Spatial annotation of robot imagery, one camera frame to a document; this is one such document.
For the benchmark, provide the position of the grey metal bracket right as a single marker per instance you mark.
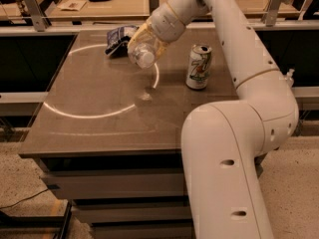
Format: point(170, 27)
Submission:
point(271, 13)

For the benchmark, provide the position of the black metal floor frame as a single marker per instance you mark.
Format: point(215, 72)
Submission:
point(61, 223)

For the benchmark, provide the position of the small paper card left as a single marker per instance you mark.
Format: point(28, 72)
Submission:
point(72, 5)

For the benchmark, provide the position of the green white soda can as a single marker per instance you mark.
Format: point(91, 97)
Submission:
point(198, 70)

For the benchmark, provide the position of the clear plastic water bottle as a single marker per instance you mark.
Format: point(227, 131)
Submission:
point(143, 54)

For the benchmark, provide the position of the grey metal bracket left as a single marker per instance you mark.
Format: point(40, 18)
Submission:
point(38, 18)

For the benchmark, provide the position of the clear pump bottle right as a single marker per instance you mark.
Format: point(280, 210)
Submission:
point(289, 77)

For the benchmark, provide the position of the blue white chip bag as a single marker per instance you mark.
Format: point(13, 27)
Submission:
point(119, 37)

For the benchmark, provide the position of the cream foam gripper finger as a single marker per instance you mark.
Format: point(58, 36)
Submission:
point(158, 47)
point(142, 37)

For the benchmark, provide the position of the grey drawer cabinet table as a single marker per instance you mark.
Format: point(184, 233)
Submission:
point(108, 137)

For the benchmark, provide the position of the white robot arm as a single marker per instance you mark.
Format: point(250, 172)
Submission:
point(220, 141)

